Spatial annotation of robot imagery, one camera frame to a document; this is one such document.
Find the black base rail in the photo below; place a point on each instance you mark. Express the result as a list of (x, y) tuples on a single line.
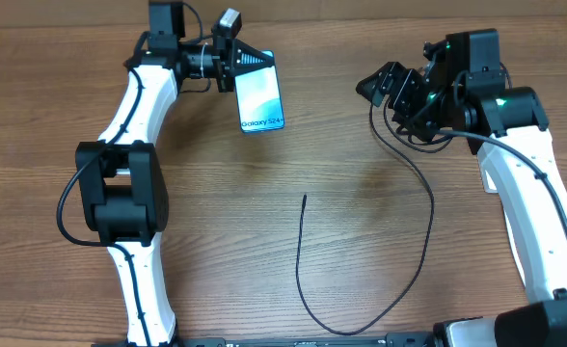
[(312, 342)]

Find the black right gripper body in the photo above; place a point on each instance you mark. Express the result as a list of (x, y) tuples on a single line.
[(416, 109)]

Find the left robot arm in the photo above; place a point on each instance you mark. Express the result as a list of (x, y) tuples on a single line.
[(123, 191)]

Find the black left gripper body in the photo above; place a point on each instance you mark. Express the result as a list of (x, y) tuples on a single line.
[(222, 56)]

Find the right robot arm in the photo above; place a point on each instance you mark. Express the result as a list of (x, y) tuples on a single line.
[(465, 91)]

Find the blue Samsung Galaxy smartphone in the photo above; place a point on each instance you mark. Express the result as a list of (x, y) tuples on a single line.
[(259, 101)]

